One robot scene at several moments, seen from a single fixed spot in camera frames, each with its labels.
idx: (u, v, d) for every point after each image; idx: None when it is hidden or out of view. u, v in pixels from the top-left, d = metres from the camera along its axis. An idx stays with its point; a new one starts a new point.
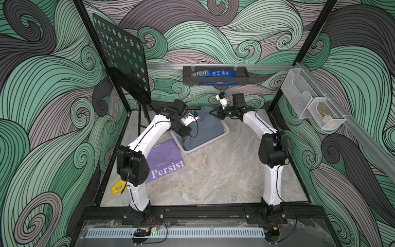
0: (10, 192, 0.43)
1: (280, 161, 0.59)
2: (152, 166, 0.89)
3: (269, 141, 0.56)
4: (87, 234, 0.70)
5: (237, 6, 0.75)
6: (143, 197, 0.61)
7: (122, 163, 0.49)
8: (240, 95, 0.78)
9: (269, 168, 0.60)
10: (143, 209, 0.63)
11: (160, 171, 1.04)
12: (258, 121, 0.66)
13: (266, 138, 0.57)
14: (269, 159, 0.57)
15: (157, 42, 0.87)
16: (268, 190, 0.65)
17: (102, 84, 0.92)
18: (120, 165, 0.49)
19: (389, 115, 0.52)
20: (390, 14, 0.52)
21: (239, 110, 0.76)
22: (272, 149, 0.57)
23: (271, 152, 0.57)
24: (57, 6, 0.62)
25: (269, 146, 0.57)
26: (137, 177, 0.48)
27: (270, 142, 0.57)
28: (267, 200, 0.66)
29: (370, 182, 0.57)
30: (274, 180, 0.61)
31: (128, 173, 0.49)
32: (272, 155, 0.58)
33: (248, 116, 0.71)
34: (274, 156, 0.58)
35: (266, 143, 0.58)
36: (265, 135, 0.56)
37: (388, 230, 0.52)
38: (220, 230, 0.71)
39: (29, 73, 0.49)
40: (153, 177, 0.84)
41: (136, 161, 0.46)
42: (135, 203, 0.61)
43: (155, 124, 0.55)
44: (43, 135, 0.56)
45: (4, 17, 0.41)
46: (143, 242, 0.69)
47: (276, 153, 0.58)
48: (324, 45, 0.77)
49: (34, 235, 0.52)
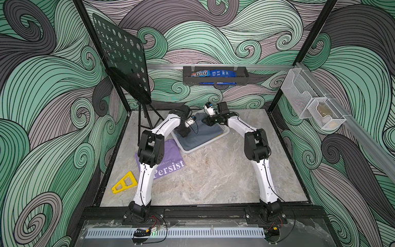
0: (11, 192, 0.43)
1: (264, 155, 0.66)
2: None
3: (251, 139, 0.64)
4: (87, 234, 0.70)
5: (237, 6, 0.75)
6: (148, 191, 0.65)
7: (144, 145, 0.60)
8: (223, 103, 0.88)
9: (256, 163, 0.66)
10: (146, 204, 0.65)
11: (160, 171, 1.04)
12: (241, 123, 0.74)
13: (248, 136, 0.65)
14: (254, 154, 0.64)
15: (157, 42, 0.87)
16: (262, 187, 0.68)
17: (102, 84, 0.92)
18: (142, 146, 0.60)
19: (389, 115, 0.52)
20: (391, 14, 0.51)
21: (223, 117, 0.85)
22: (254, 145, 0.65)
23: (253, 147, 0.64)
24: (57, 6, 0.62)
25: (252, 143, 0.64)
26: (156, 157, 0.59)
27: (252, 140, 0.64)
28: (264, 198, 0.67)
29: (370, 183, 0.57)
30: (263, 175, 0.66)
31: (149, 154, 0.60)
32: (256, 150, 0.65)
33: (232, 120, 0.80)
34: (257, 151, 0.65)
35: (248, 141, 0.66)
36: (246, 134, 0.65)
37: (388, 230, 0.52)
38: (220, 230, 0.71)
39: (29, 73, 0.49)
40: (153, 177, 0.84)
41: (159, 142, 0.58)
42: (141, 193, 0.64)
43: (168, 119, 0.69)
44: (43, 135, 0.56)
45: (4, 17, 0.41)
46: (143, 242, 0.69)
47: (259, 148, 0.66)
48: (324, 45, 0.77)
49: (34, 234, 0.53)
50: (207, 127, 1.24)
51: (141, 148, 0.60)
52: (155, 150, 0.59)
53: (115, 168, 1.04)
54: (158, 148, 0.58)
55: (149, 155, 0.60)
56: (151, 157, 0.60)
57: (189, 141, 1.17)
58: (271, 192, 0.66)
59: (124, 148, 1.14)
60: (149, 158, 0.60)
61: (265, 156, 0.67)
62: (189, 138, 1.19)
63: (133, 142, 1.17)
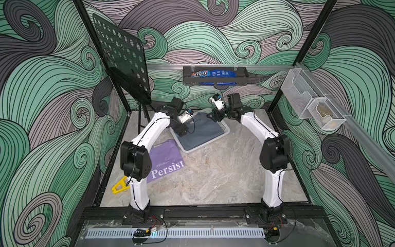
0: (11, 192, 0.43)
1: (282, 165, 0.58)
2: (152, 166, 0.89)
3: (272, 146, 0.53)
4: (87, 234, 0.70)
5: (238, 7, 0.75)
6: (144, 195, 0.62)
7: (125, 159, 0.51)
8: (235, 95, 0.74)
9: (271, 173, 0.58)
10: (144, 208, 0.64)
11: (160, 171, 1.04)
12: (258, 123, 0.63)
13: (269, 142, 0.53)
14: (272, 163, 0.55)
15: (157, 42, 0.87)
16: (269, 192, 0.64)
17: (102, 84, 0.92)
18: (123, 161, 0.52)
19: (389, 115, 0.52)
20: (390, 14, 0.51)
21: (236, 112, 0.72)
22: (274, 153, 0.54)
23: (273, 156, 0.54)
24: (57, 6, 0.62)
25: (272, 151, 0.54)
26: (141, 172, 0.50)
27: (273, 147, 0.53)
28: (268, 201, 0.65)
29: (370, 183, 0.57)
30: (275, 185, 0.60)
31: (132, 167, 0.51)
32: (276, 160, 0.55)
33: (247, 118, 0.67)
34: (276, 160, 0.55)
35: (268, 148, 0.54)
36: (267, 139, 0.56)
37: (388, 230, 0.52)
38: (220, 230, 0.71)
39: (29, 73, 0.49)
40: (153, 177, 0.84)
41: (140, 155, 0.48)
42: (136, 201, 0.62)
43: (155, 121, 0.57)
44: (43, 135, 0.56)
45: (4, 18, 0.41)
46: (143, 242, 0.69)
47: (279, 157, 0.56)
48: (324, 46, 0.77)
49: (34, 235, 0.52)
50: (206, 128, 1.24)
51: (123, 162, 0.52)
52: (137, 163, 0.50)
53: (115, 168, 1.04)
54: (140, 161, 0.49)
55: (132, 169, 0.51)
56: (135, 171, 0.51)
57: (189, 141, 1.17)
58: (276, 198, 0.62)
59: None
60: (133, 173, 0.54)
61: (283, 167, 0.58)
62: (189, 138, 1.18)
63: None
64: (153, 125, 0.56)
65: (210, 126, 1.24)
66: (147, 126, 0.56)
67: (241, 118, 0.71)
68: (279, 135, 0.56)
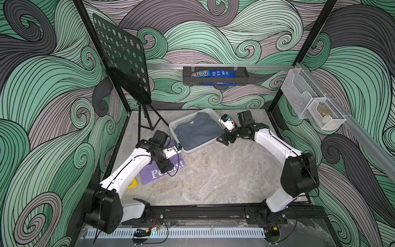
0: (10, 192, 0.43)
1: (309, 191, 0.46)
2: (152, 166, 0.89)
3: (296, 166, 0.45)
4: (87, 234, 0.70)
5: (237, 7, 0.75)
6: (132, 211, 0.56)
7: (88, 206, 0.40)
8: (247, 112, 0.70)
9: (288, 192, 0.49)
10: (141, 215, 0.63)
11: (160, 171, 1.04)
12: (275, 141, 0.56)
13: (291, 162, 0.46)
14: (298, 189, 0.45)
15: (157, 42, 0.87)
16: (278, 201, 0.59)
17: (102, 84, 0.92)
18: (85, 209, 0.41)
19: (389, 115, 0.52)
20: (391, 14, 0.51)
21: (249, 128, 0.66)
22: (300, 175, 0.45)
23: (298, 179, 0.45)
24: (57, 6, 0.62)
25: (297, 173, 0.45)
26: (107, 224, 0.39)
27: (298, 168, 0.45)
28: (271, 205, 0.64)
29: (370, 183, 0.57)
30: (288, 202, 0.54)
31: (96, 217, 0.41)
32: (301, 184, 0.46)
33: (263, 135, 0.60)
34: (302, 186, 0.46)
35: (291, 169, 0.46)
36: (288, 158, 0.48)
37: (388, 229, 0.52)
38: (220, 230, 0.71)
39: (30, 73, 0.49)
40: (153, 177, 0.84)
41: (108, 203, 0.39)
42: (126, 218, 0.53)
43: (132, 158, 0.51)
44: (43, 135, 0.56)
45: (4, 18, 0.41)
46: (143, 242, 0.69)
47: (305, 181, 0.47)
48: (324, 45, 0.77)
49: (34, 235, 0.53)
50: (207, 127, 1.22)
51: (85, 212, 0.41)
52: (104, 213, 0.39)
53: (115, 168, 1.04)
54: (108, 209, 0.39)
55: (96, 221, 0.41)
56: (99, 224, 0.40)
57: (189, 141, 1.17)
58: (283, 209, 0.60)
59: (123, 148, 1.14)
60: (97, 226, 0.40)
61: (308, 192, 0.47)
62: (189, 138, 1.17)
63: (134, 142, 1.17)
64: (131, 161, 0.50)
65: (211, 126, 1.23)
66: (123, 164, 0.49)
67: (256, 133, 0.63)
68: (301, 154, 0.48)
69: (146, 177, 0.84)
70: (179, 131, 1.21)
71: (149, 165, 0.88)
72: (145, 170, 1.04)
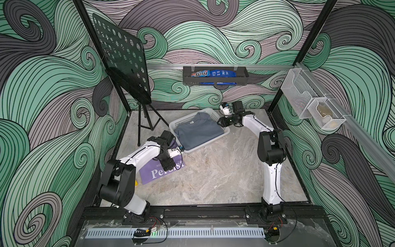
0: (10, 192, 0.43)
1: (279, 160, 0.61)
2: (152, 166, 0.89)
3: (267, 138, 0.59)
4: (87, 234, 0.70)
5: (237, 6, 0.75)
6: (138, 204, 0.59)
7: (106, 180, 0.45)
8: (237, 102, 0.86)
9: (268, 165, 0.62)
10: (141, 213, 0.62)
11: (160, 171, 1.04)
12: (256, 121, 0.70)
13: (264, 134, 0.59)
14: (267, 157, 0.59)
15: (157, 42, 0.87)
16: (268, 188, 0.66)
17: (102, 84, 0.92)
18: (104, 182, 0.45)
19: (389, 115, 0.52)
20: (391, 14, 0.51)
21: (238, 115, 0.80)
22: (269, 145, 0.59)
23: (269, 149, 0.59)
24: (57, 6, 0.62)
25: (267, 143, 0.59)
26: (121, 198, 0.43)
27: (268, 140, 0.59)
28: (267, 199, 0.66)
29: (370, 183, 0.57)
30: (271, 176, 0.62)
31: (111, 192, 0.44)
32: (271, 153, 0.60)
33: (247, 118, 0.76)
34: (272, 154, 0.59)
35: (263, 140, 0.61)
36: (262, 131, 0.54)
37: (388, 229, 0.52)
38: (220, 230, 0.71)
39: (29, 73, 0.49)
40: (153, 177, 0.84)
41: (126, 176, 0.44)
42: (131, 210, 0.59)
43: (146, 145, 0.58)
44: (43, 135, 0.56)
45: (4, 17, 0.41)
46: (143, 242, 0.69)
47: (274, 151, 0.60)
48: (324, 45, 0.77)
49: (34, 234, 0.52)
50: (207, 127, 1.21)
51: (102, 185, 0.45)
52: (119, 187, 0.44)
53: None
54: (124, 182, 0.44)
55: (112, 194, 0.44)
56: (114, 197, 0.43)
57: (189, 141, 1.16)
58: (275, 196, 0.64)
59: (123, 148, 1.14)
60: (111, 200, 0.44)
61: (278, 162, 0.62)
62: (189, 138, 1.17)
63: (133, 142, 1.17)
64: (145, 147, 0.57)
65: (211, 126, 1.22)
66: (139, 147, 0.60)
67: (243, 119, 0.79)
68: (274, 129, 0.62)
69: (146, 177, 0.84)
70: (179, 131, 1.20)
71: (149, 165, 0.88)
72: (145, 170, 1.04)
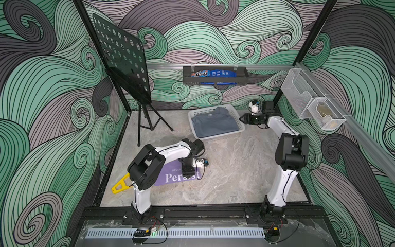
0: (10, 192, 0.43)
1: (295, 167, 0.57)
2: (167, 169, 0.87)
3: (288, 141, 0.55)
4: (87, 234, 0.70)
5: (238, 6, 0.75)
6: (145, 200, 0.60)
7: (139, 160, 0.51)
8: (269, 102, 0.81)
9: (282, 170, 0.59)
10: (142, 212, 0.63)
11: (174, 176, 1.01)
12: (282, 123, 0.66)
13: (286, 136, 0.56)
14: (284, 161, 0.56)
15: (157, 42, 0.87)
16: (274, 190, 0.65)
17: (102, 84, 0.92)
18: (136, 160, 0.51)
19: (389, 115, 0.52)
20: (391, 14, 0.51)
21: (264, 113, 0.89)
22: (289, 150, 0.55)
23: (288, 154, 0.55)
24: (57, 6, 0.62)
25: (288, 147, 0.55)
26: (142, 182, 0.48)
27: (290, 143, 0.55)
28: (270, 199, 0.67)
29: (370, 183, 0.57)
30: (282, 182, 0.60)
31: (139, 172, 0.49)
32: (289, 158, 0.55)
33: (272, 119, 0.73)
34: (290, 159, 0.55)
35: (283, 142, 0.57)
36: (284, 133, 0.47)
37: (388, 230, 0.52)
38: (220, 230, 0.71)
39: (29, 74, 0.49)
40: (166, 181, 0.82)
41: (156, 163, 0.48)
42: (137, 204, 0.62)
43: (180, 143, 0.62)
44: (43, 135, 0.56)
45: (4, 17, 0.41)
46: (143, 242, 0.69)
47: (293, 156, 0.56)
48: (324, 46, 0.77)
49: (34, 235, 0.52)
50: (224, 122, 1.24)
51: (133, 163, 0.51)
52: (147, 172, 0.48)
53: (115, 168, 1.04)
54: (153, 169, 0.48)
55: (138, 175, 0.49)
56: (138, 178, 0.49)
57: (202, 130, 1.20)
58: (280, 199, 0.63)
59: (123, 148, 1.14)
60: (136, 180, 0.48)
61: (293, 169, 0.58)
62: (204, 127, 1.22)
63: (134, 143, 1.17)
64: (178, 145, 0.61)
65: (228, 122, 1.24)
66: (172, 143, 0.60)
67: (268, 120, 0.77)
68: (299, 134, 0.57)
69: (160, 179, 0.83)
70: (196, 120, 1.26)
71: (165, 168, 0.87)
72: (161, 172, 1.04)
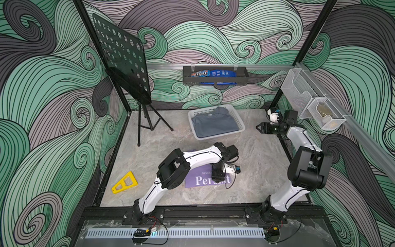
0: (10, 192, 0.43)
1: (308, 186, 0.49)
2: (197, 172, 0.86)
3: (306, 156, 0.48)
4: (87, 234, 0.70)
5: (237, 6, 0.75)
6: (153, 203, 0.62)
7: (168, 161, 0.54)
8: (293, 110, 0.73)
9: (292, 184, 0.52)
10: (144, 212, 0.62)
11: (204, 179, 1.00)
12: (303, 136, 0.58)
13: (304, 149, 0.49)
14: (296, 177, 0.49)
15: (157, 42, 0.87)
16: (279, 195, 0.62)
17: (102, 84, 0.92)
18: (166, 161, 0.55)
19: (389, 115, 0.52)
20: (391, 14, 0.51)
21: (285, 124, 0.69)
22: (306, 166, 0.48)
23: (304, 170, 0.48)
24: (57, 6, 0.62)
25: (304, 163, 0.48)
26: (167, 182, 0.53)
27: (307, 158, 0.48)
28: (272, 201, 0.66)
29: (370, 183, 0.57)
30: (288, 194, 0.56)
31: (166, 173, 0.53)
32: (304, 175, 0.49)
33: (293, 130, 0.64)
34: (304, 176, 0.48)
35: (300, 156, 0.50)
36: (302, 145, 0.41)
37: (388, 230, 0.52)
38: (220, 230, 0.71)
39: (29, 74, 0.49)
40: (196, 184, 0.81)
41: (181, 169, 0.50)
42: (145, 201, 0.62)
43: (209, 150, 0.60)
44: (43, 135, 0.56)
45: (4, 17, 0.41)
46: (143, 242, 0.69)
47: (308, 174, 0.48)
48: (324, 46, 0.77)
49: (34, 235, 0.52)
50: (223, 122, 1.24)
51: (164, 163, 0.56)
52: (173, 174, 0.52)
53: (115, 168, 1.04)
54: (178, 173, 0.50)
55: (165, 175, 0.53)
56: (165, 178, 0.54)
57: (202, 130, 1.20)
58: (282, 205, 0.61)
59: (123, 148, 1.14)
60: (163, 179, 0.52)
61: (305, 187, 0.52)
62: (204, 127, 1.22)
63: (134, 142, 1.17)
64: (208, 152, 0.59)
65: (228, 122, 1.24)
66: (202, 150, 0.58)
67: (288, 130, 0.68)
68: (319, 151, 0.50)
69: (190, 181, 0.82)
70: (196, 120, 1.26)
71: (196, 170, 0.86)
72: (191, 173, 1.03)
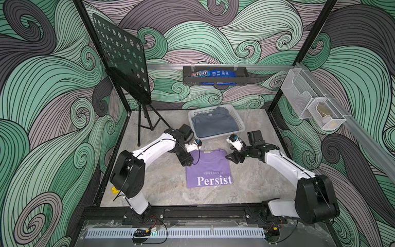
0: (10, 193, 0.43)
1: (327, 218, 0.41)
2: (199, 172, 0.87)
3: (310, 191, 0.42)
4: (87, 234, 0.70)
5: (238, 6, 0.75)
6: (141, 203, 0.60)
7: (118, 169, 0.47)
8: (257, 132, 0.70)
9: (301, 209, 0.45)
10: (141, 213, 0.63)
11: (205, 180, 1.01)
12: (286, 162, 0.54)
13: (305, 184, 0.43)
14: (314, 218, 0.41)
15: (156, 42, 0.87)
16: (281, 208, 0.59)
17: (102, 84, 0.92)
18: (116, 171, 0.47)
19: (389, 115, 0.52)
20: (391, 14, 0.51)
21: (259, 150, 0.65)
22: (315, 201, 0.42)
23: (314, 205, 0.42)
24: (57, 6, 0.62)
25: (312, 197, 0.42)
26: (129, 190, 0.45)
27: (312, 192, 0.42)
28: (272, 208, 0.64)
29: (370, 183, 0.57)
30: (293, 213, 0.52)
31: (121, 182, 0.46)
32: (318, 211, 0.42)
33: (273, 157, 0.59)
34: (319, 212, 0.42)
35: (306, 194, 0.42)
36: (300, 180, 0.46)
37: (388, 230, 0.52)
38: (220, 230, 0.71)
39: (29, 74, 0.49)
40: (198, 184, 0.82)
41: (136, 171, 0.44)
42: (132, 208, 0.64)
43: (160, 139, 0.56)
44: (43, 135, 0.56)
45: (4, 17, 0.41)
46: (143, 242, 0.69)
47: (322, 208, 0.42)
48: (324, 46, 0.77)
49: (34, 234, 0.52)
50: (224, 122, 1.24)
51: (114, 173, 0.47)
52: (129, 179, 0.45)
53: None
54: (134, 176, 0.44)
55: (122, 184, 0.46)
56: (123, 187, 0.46)
57: (202, 130, 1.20)
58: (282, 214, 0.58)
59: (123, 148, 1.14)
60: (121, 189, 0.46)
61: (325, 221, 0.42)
62: (204, 127, 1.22)
63: (134, 143, 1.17)
64: (158, 142, 0.55)
65: (228, 122, 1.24)
66: (152, 142, 0.54)
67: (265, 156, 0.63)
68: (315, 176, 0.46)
69: (192, 181, 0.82)
70: (196, 120, 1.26)
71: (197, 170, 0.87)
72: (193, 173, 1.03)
